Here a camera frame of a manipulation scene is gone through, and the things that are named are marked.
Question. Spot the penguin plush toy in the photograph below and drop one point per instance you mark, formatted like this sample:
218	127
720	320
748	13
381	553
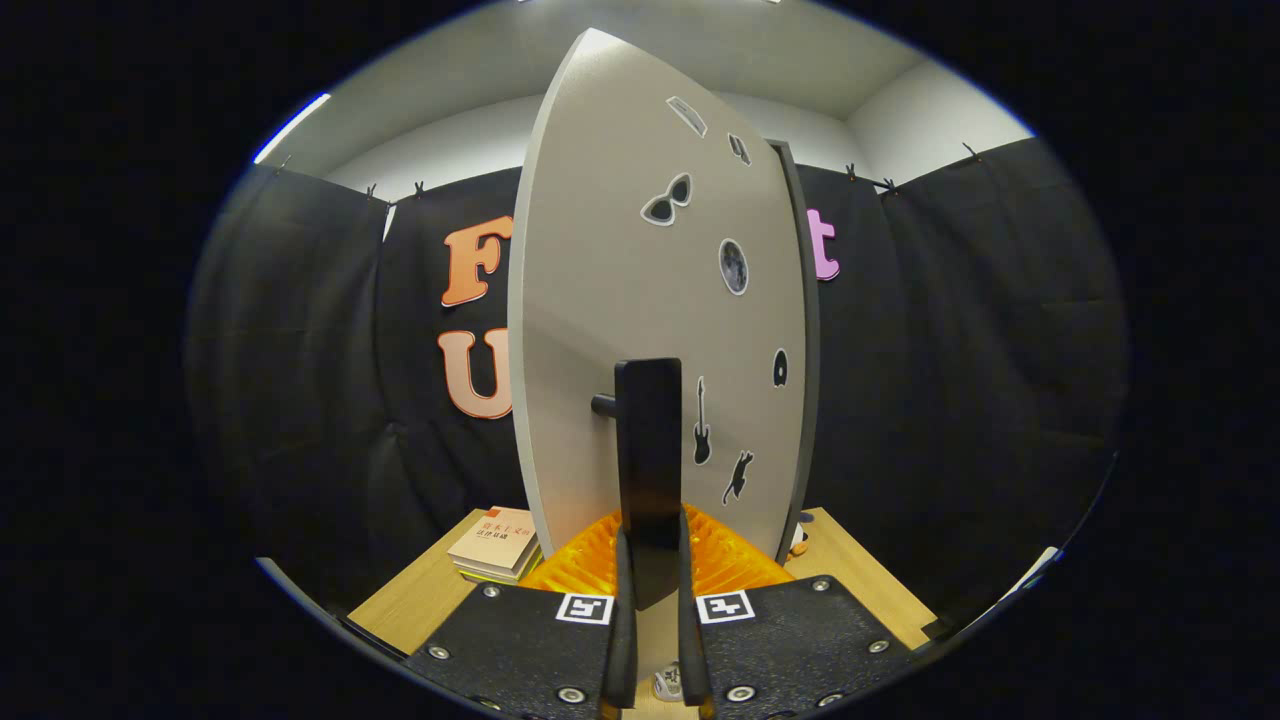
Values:
798	546

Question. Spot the beige shoe cabinet door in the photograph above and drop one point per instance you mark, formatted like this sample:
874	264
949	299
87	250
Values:
600	300

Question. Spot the white canvas shoe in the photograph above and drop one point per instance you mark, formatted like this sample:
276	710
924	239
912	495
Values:
668	685

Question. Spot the black backdrop cloth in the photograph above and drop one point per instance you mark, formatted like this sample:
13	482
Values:
950	350

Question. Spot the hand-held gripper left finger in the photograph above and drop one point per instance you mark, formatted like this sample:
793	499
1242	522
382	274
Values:
622	640

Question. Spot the row of black cloth clips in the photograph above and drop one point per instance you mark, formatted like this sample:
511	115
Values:
418	189

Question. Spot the narrow ceiling light strip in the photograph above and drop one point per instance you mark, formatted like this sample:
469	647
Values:
290	128

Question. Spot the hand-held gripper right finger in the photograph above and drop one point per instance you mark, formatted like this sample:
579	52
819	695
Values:
690	640

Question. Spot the stack of books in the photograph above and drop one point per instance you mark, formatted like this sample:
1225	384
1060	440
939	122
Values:
495	540

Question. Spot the dark grey shoe cabinet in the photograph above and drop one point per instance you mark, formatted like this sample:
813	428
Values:
812	350

